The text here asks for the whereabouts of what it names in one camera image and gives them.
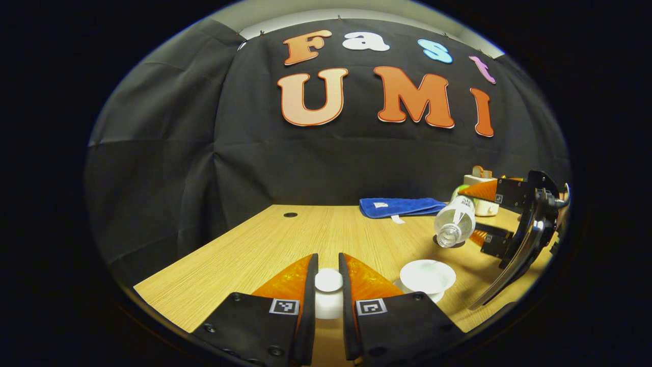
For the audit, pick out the toasted bread slice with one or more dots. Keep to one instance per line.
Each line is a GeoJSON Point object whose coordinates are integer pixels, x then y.
{"type": "Point", "coordinates": [479, 171]}

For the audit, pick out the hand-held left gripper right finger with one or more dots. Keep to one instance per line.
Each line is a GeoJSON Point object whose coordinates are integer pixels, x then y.
{"type": "Point", "coordinates": [347, 306]}

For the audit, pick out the clear water bottle green drink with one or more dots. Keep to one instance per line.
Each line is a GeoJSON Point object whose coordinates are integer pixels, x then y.
{"type": "Point", "coordinates": [456, 221]}

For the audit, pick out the white toaster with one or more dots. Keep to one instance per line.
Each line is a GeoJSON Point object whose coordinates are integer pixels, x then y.
{"type": "Point", "coordinates": [486, 206]}

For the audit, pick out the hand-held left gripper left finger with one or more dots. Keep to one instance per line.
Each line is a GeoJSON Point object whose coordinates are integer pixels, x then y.
{"type": "Point", "coordinates": [308, 306]}

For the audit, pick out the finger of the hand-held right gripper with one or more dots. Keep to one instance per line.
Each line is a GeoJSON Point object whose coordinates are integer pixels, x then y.
{"type": "Point", "coordinates": [512, 193]}
{"type": "Point", "coordinates": [499, 243]}

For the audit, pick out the white teacup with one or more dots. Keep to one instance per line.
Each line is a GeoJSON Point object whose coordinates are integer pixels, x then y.
{"type": "Point", "coordinates": [427, 278]}

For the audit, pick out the black backdrop cloth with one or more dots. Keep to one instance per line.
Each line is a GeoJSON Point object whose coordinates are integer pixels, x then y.
{"type": "Point", "coordinates": [331, 163]}

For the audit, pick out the blue folded towel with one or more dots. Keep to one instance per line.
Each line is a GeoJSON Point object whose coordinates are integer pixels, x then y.
{"type": "Point", "coordinates": [402, 206]}

